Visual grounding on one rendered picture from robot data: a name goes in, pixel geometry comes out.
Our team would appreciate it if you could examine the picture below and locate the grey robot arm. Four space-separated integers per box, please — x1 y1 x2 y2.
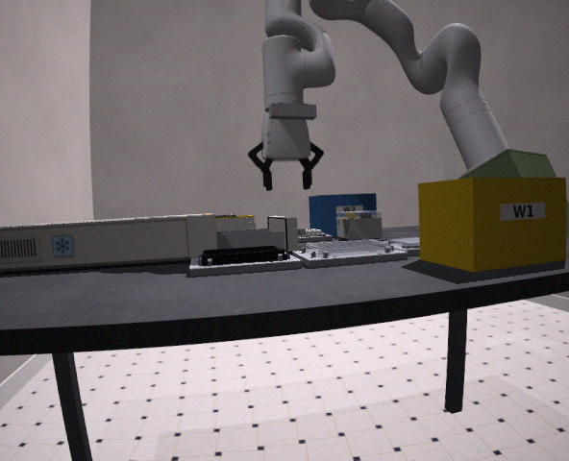
262 0 509 177

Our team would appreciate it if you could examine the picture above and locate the yellow box labelled w1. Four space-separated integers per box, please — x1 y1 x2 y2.
418 178 566 272

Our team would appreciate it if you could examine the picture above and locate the dark blue open bin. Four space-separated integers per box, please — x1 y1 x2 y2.
309 193 377 236

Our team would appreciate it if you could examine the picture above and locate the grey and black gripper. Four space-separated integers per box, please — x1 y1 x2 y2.
248 112 324 191

